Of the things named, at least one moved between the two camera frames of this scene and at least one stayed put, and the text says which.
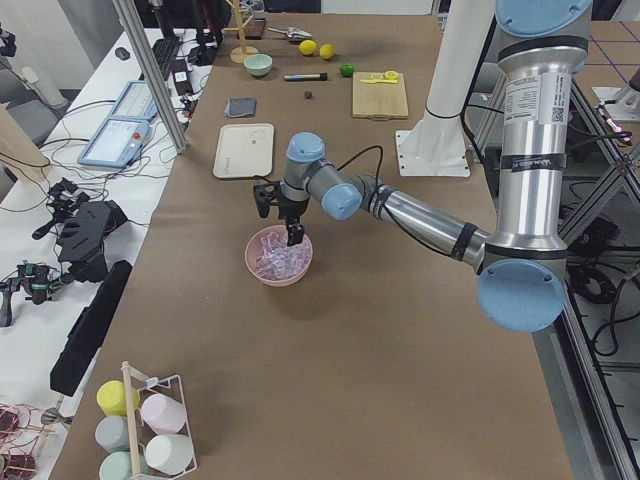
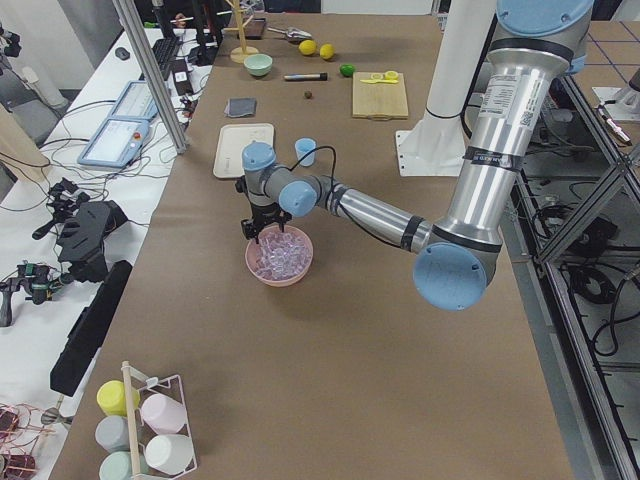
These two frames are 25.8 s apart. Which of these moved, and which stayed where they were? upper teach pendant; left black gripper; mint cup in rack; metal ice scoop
Moved: left black gripper
Stayed: mint cup in rack; metal ice scoop; upper teach pendant
